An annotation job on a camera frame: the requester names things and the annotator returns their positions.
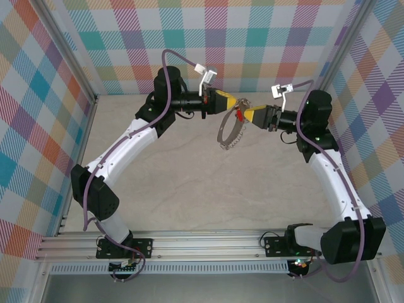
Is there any small black electronics board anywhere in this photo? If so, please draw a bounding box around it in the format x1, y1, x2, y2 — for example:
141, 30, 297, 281
109, 261, 139, 275
288, 258, 312, 276

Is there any aluminium side frame rail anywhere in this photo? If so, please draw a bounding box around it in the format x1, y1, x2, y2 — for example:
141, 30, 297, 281
53, 94, 99, 237
314, 93, 356, 198

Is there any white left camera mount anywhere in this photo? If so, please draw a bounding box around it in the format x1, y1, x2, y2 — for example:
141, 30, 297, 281
194, 64, 211, 97

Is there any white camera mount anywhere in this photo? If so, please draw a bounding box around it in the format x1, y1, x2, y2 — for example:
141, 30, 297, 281
279, 84, 295, 112
194, 64, 211, 97

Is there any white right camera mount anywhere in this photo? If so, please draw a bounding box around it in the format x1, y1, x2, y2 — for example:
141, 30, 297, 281
279, 84, 295, 112

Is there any thin black right gripper cable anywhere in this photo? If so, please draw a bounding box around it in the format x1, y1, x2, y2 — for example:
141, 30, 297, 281
280, 131, 299, 145

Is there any aluminium frame post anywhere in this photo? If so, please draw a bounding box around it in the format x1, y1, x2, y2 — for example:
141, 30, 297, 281
314, 0, 378, 100
33, 0, 99, 105

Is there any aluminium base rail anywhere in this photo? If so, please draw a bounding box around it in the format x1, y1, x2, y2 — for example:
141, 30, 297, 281
34, 229, 384, 261

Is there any white slotted cable duct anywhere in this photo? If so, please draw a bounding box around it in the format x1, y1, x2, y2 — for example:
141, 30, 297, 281
50, 260, 290, 275

